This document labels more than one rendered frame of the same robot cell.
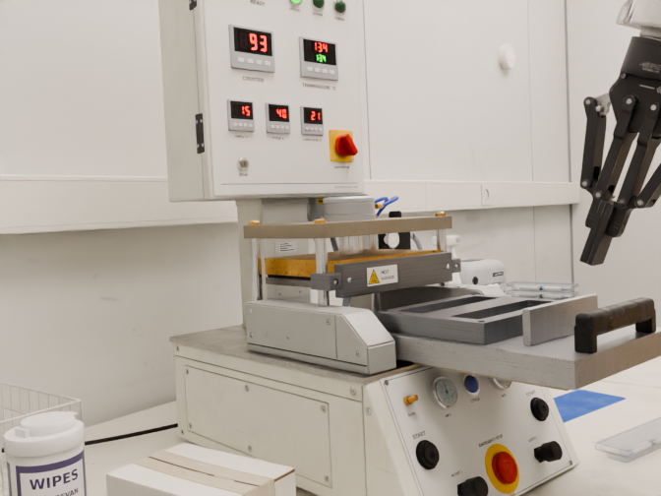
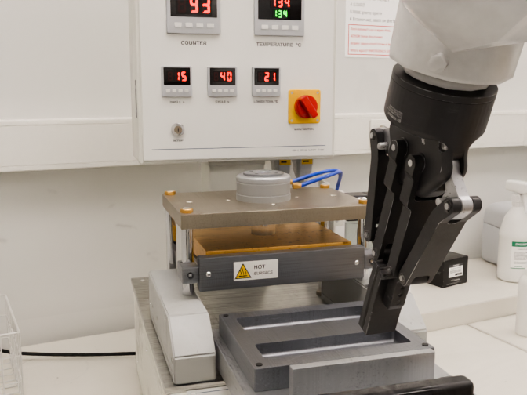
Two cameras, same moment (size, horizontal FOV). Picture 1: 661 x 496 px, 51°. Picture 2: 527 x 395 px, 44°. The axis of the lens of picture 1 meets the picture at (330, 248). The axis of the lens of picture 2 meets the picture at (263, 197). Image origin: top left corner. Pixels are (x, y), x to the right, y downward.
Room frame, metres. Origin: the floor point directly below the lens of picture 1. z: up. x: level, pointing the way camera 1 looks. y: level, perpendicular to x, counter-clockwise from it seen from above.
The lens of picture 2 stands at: (0.21, -0.43, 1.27)
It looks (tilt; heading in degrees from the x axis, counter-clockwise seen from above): 9 degrees down; 25
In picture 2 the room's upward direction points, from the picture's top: straight up
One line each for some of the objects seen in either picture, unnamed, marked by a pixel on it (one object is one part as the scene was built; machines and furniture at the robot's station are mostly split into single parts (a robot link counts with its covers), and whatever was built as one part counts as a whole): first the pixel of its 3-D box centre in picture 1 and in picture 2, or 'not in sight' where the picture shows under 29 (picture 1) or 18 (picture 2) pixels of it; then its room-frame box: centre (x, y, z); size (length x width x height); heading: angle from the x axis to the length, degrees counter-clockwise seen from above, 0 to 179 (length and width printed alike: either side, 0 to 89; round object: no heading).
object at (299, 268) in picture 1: (355, 248); (268, 227); (1.06, -0.04, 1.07); 0.22 x 0.17 x 0.10; 132
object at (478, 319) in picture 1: (477, 315); (319, 339); (0.89, -0.18, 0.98); 0.20 x 0.17 x 0.03; 132
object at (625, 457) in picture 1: (645, 440); not in sight; (1.02, -0.46, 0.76); 0.18 x 0.06 x 0.02; 126
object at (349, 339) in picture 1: (314, 333); (177, 318); (0.92, 0.03, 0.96); 0.25 x 0.05 x 0.07; 42
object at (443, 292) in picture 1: (450, 307); (370, 302); (1.09, -0.19, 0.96); 0.26 x 0.05 x 0.07; 42
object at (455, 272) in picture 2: not in sight; (446, 269); (1.82, -0.17, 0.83); 0.09 x 0.06 x 0.07; 149
